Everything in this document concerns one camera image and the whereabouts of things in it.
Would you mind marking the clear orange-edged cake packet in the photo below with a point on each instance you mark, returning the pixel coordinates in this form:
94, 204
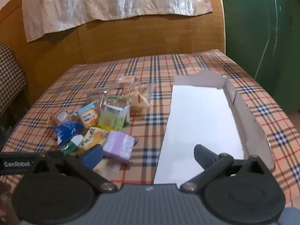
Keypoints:
59, 118

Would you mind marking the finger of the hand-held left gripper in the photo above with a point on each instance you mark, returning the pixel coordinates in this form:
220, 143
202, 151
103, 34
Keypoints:
52, 154

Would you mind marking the silver beige hanging cloth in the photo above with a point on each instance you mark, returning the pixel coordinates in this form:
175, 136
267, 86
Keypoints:
105, 2

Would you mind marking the yellow rice cracker packet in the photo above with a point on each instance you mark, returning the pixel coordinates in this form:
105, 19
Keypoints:
93, 137

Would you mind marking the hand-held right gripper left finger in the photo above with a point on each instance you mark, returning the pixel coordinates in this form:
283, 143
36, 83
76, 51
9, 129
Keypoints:
93, 156

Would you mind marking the green board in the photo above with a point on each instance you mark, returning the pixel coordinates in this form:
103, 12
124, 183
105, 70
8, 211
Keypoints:
257, 28

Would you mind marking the checkered chair cushion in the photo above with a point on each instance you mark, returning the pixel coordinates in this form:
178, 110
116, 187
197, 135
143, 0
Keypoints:
10, 79

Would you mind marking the person's left hand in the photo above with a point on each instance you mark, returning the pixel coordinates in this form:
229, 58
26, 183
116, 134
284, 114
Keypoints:
4, 199

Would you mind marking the white cardboard box tray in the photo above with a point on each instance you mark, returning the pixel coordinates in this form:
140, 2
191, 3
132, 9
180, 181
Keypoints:
199, 121

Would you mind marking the clear small biscuit packet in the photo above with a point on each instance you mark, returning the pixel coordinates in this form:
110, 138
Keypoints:
97, 97

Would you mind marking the light green cracker packet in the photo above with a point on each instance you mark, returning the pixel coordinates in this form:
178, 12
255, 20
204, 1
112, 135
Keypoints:
113, 117

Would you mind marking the clear round-label pastry packet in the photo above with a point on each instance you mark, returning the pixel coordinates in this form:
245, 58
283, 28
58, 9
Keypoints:
138, 97

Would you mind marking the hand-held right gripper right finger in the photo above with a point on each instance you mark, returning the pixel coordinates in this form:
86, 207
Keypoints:
202, 156

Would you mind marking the dark green snack packet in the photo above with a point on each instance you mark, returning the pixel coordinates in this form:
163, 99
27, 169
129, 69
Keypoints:
70, 147

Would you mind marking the light blue snack packet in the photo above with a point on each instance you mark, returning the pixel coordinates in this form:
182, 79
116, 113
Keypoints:
89, 117

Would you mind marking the brown wooden board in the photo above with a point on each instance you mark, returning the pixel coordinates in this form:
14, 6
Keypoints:
140, 35

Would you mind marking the plaid tablecloth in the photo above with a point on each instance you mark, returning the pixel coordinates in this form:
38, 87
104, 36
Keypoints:
164, 65

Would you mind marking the purple snack packet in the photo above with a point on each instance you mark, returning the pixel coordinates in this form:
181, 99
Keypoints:
119, 145

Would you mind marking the orange biscuit packet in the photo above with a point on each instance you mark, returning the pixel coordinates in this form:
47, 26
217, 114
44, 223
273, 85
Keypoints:
126, 79

